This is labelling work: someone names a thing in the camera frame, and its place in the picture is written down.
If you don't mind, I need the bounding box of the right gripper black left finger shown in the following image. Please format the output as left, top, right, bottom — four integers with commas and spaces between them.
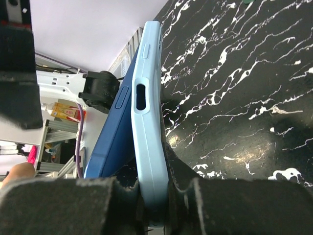
0, 164, 144, 235

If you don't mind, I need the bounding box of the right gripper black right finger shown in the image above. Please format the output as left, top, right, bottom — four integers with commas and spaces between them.
163, 143, 313, 235

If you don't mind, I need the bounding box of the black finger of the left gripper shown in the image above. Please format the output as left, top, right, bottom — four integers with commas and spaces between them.
0, 0, 43, 129

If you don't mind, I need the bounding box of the dark blue phone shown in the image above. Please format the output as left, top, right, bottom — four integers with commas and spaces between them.
84, 51, 138, 178

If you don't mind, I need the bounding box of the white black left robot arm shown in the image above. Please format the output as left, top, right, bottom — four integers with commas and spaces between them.
0, 0, 120, 130

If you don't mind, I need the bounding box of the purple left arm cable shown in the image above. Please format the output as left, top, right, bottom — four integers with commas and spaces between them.
35, 52, 85, 179

